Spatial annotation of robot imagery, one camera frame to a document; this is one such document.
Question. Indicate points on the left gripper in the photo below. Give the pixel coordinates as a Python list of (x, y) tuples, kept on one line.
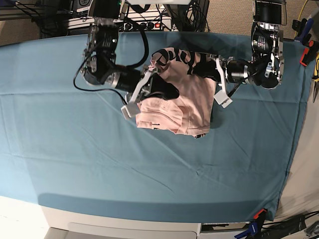
[(237, 71)]

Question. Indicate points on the pink T-shirt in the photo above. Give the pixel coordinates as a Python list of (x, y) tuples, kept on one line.
[(190, 113)]

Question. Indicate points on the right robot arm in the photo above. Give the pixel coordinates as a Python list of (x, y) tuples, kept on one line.
[(99, 65)]

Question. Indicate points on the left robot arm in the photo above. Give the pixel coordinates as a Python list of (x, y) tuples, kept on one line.
[(267, 63)]

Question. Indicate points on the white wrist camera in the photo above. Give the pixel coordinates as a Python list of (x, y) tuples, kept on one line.
[(130, 110), (222, 99)]

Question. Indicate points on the teal table cloth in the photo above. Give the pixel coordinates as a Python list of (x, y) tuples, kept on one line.
[(72, 150)]

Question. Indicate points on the orange blue clamp bottom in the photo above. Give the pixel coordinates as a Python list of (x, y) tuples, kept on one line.
[(254, 227)]

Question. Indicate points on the white power strip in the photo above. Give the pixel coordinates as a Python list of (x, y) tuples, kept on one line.
[(157, 24)]

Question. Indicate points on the orange black clamp right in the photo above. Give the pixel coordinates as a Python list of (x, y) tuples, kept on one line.
[(309, 53)]

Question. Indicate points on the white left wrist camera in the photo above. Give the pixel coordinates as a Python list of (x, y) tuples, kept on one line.
[(222, 99)]

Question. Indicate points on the yellow handled pliers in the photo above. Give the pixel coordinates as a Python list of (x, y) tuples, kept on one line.
[(316, 79)]

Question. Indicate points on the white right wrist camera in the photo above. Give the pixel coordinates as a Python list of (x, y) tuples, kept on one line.
[(130, 110)]

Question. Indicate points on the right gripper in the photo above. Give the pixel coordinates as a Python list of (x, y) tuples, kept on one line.
[(127, 80)]

